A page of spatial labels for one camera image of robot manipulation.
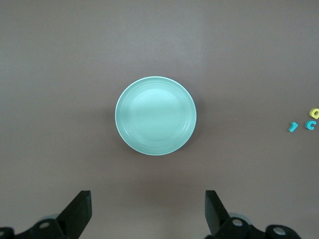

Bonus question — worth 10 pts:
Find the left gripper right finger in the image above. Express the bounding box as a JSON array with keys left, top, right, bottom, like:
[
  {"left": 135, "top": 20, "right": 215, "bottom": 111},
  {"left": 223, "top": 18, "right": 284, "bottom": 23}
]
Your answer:
[{"left": 204, "top": 190, "right": 302, "bottom": 239}]

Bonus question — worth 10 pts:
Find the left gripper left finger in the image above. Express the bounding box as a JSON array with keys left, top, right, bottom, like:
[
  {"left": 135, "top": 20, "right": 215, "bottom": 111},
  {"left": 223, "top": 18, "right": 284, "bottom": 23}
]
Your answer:
[{"left": 0, "top": 190, "right": 93, "bottom": 239}]

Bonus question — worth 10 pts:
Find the teal letter c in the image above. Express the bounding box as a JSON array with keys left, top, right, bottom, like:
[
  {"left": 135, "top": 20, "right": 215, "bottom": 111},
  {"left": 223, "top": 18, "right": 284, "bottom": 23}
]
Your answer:
[{"left": 304, "top": 119, "right": 318, "bottom": 130}]

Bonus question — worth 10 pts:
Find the green plate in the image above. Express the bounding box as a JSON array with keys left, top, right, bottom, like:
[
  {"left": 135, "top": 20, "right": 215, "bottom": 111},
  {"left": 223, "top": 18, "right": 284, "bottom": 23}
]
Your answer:
[{"left": 115, "top": 76, "right": 197, "bottom": 157}]

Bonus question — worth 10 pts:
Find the brown table cover sheet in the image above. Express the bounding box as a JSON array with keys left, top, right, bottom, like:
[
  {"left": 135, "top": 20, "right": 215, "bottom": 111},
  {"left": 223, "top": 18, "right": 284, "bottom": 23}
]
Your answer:
[{"left": 0, "top": 0, "right": 319, "bottom": 239}]

